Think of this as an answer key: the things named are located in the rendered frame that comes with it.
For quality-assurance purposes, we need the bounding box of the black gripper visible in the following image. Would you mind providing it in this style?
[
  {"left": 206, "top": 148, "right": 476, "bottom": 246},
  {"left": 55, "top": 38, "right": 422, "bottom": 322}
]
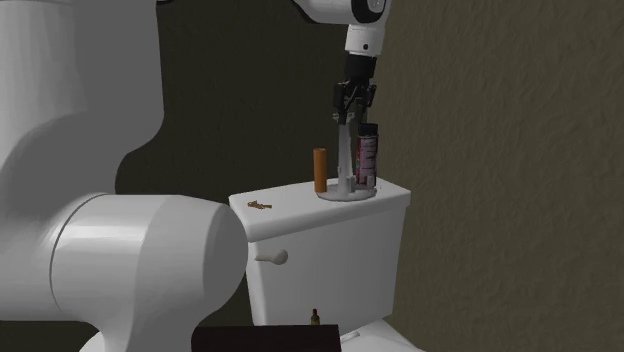
[{"left": 332, "top": 51, "right": 379, "bottom": 126}]

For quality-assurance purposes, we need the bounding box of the black spray can red label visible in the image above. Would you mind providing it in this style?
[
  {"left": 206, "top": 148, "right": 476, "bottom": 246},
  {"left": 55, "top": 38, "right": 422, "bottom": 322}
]
[{"left": 355, "top": 122, "right": 380, "bottom": 189}]

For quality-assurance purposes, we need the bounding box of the orange cylinder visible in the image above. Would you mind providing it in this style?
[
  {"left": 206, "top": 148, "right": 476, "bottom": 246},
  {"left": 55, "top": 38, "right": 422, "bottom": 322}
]
[{"left": 312, "top": 147, "right": 329, "bottom": 194}]

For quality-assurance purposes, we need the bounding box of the white toilet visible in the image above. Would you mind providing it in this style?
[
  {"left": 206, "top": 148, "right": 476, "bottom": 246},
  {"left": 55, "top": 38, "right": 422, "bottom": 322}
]
[{"left": 228, "top": 176, "right": 426, "bottom": 352}]

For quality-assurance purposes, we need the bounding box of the white stand with upright post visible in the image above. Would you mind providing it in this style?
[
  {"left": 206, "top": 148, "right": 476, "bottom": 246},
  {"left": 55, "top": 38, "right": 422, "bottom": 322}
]
[{"left": 316, "top": 114, "right": 379, "bottom": 203}]

